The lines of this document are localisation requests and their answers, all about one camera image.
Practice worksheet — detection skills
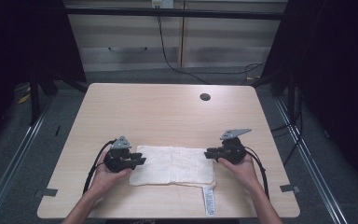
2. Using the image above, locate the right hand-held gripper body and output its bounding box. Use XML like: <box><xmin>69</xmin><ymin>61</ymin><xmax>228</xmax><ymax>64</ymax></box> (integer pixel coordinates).
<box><xmin>219</xmin><ymin>128</ymin><xmax>253</xmax><ymax>165</ymax></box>

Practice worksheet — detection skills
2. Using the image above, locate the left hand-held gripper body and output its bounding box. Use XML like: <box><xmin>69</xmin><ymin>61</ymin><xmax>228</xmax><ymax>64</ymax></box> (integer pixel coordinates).
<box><xmin>103</xmin><ymin>135</ymin><xmax>137</xmax><ymax>174</ymax></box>

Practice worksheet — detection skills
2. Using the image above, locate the white towel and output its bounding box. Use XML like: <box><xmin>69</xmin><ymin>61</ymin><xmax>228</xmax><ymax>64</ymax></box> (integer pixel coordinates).
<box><xmin>129</xmin><ymin>145</ymin><xmax>217</xmax><ymax>217</ymax></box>

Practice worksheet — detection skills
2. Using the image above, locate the person's left hand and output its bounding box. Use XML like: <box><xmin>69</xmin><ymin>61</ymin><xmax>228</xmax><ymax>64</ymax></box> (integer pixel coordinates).
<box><xmin>88</xmin><ymin>151</ymin><xmax>133</xmax><ymax>198</ymax></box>

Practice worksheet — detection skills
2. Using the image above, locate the person's right hand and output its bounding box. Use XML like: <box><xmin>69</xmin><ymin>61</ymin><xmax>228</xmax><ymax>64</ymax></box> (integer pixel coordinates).
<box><xmin>217</xmin><ymin>153</ymin><xmax>261</xmax><ymax>191</ymax></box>

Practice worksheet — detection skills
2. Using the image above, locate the grey tape piece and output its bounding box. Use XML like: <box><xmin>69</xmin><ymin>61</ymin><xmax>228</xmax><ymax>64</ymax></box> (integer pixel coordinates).
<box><xmin>279</xmin><ymin>183</ymin><xmax>301</xmax><ymax>194</ymax></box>
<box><xmin>42</xmin><ymin>188</ymin><xmax>59</xmax><ymax>198</ymax></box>

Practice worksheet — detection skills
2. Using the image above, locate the yellow floor tape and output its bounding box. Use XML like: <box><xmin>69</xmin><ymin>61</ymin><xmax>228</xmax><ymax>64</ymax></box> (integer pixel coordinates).
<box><xmin>17</xmin><ymin>92</ymin><xmax>32</xmax><ymax>105</ymax></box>

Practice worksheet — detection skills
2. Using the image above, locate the black curtain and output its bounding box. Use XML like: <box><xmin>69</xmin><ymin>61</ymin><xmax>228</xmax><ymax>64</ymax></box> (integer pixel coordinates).
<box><xmin>255</xmin><ymin>0</ymin><xmax>358</xmax><ymax>195</ymax></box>
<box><xmin>0</xmin><ymin>0</ymin><xmax>88</xmax><ymax>153</ymax></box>

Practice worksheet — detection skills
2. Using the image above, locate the black horizontal bar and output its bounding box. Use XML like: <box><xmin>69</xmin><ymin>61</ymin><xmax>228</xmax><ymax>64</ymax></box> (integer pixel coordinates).
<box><xmin>64</xmin><ymin>7</ymin><xmax>289</xmax><ymax>21</ymax></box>

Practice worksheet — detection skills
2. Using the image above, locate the white power outlet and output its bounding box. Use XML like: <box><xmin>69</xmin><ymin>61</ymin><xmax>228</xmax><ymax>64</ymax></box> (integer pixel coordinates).
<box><xmin>151</xmin><ymin>0</ymin><xmax>175</xmax><ymax>9</ymax></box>

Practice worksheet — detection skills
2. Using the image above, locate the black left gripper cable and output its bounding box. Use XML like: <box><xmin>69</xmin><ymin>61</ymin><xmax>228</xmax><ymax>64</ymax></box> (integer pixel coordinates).
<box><xmin>82</xmin><ymin>139</ymin><xmax>118</xmax><ymax>196</ymax></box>

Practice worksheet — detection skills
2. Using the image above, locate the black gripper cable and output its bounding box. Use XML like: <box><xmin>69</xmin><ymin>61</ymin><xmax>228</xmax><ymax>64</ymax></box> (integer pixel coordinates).
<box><xmin>82</xmin><ymin>139</ymin><xmax>118</xmax><ymax>196</ymax></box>
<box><xmin>244</xmin><ymin>146</ymin><xmax>270</xmax><ymax>201</ymax></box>

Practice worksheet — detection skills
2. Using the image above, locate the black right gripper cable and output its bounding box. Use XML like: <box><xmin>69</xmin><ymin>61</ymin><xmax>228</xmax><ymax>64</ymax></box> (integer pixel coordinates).
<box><xmin>244</xmin><ymin>146</ymin><xmax>270</xmax><ymax>201</ymax></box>

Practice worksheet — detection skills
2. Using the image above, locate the black floor cable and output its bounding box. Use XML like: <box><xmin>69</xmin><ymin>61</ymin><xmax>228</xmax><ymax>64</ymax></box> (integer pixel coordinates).
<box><xmin>270</xmin><ymin>92</ymin><xmax>305</xmax><ymax>166</ymax></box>

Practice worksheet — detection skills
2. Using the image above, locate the metal floor rail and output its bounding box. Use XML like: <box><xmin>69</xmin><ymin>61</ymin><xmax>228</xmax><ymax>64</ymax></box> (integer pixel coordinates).
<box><xmin>0</xmin><ymin>102</ymin><xmax>52</xmax><ymax>224</ymax></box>
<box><xmin>274</xmin><ymin>98</ymin><xmax>351</xmax><ymax>224</ymax></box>

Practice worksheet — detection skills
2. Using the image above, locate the black wall cable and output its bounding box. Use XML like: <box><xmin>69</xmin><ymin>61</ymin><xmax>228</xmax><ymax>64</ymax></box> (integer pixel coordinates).
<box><xmin>156</xmin><ymin>7</ymin><xmax>266</xmax><ymax>86</ymax></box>

